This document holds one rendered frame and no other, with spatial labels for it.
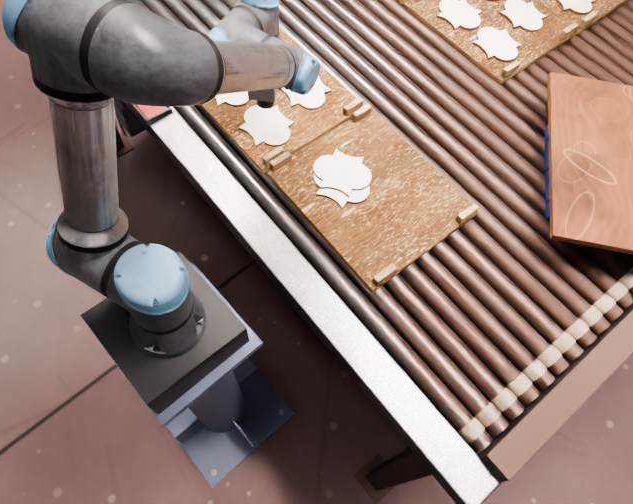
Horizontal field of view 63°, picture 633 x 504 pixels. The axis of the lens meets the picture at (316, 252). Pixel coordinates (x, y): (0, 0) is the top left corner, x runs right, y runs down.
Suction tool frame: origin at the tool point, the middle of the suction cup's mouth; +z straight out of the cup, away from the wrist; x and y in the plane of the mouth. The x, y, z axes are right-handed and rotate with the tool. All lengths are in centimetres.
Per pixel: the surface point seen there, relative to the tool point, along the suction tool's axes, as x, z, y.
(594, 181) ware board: -79, -1, -12
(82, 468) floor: 54, 103, -84
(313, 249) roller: -16.9, 10.6, -33.2
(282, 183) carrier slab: -6.9, 9.0, -17.1
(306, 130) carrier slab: -10.4, 9.0, 0.5
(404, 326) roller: -39, 11, -49
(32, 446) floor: 74, 103, -79
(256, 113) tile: 3.3, 8.2, 3.2
